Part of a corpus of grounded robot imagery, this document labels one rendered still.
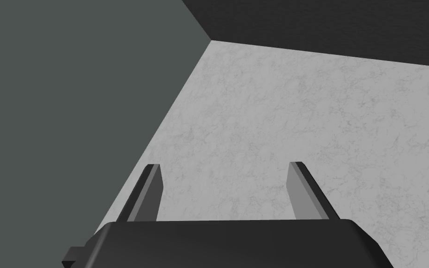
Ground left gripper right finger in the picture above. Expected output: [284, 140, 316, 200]
[286, 161, 341, 221]

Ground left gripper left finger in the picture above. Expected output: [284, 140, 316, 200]
[115, 163, 163, 223]

